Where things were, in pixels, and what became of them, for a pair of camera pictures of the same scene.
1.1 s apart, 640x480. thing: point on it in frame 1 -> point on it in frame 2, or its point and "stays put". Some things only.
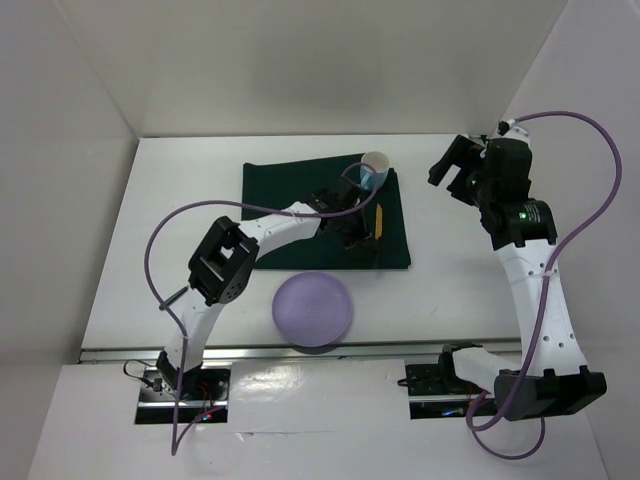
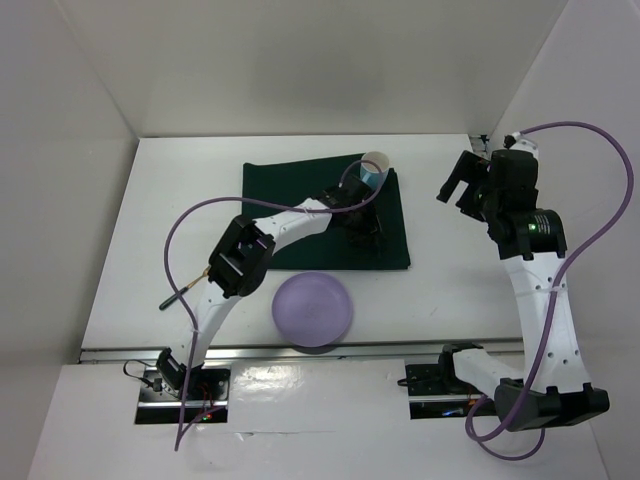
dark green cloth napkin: (291, 181) stays put
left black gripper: (360, 239) -> (370, 225)
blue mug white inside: (380, 163) stays put
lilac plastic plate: (312, 309) stays put
